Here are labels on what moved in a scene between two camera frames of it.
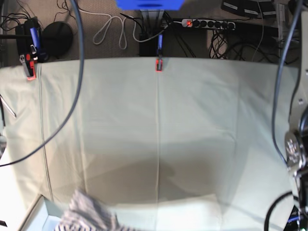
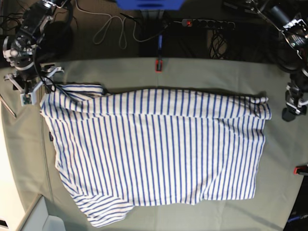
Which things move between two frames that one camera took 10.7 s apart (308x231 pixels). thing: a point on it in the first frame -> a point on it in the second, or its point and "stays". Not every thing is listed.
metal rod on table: (7, 106) stays
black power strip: (208, 24) stays
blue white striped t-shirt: (85, 212) -> (154, 147)
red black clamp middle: (159, 62) stays
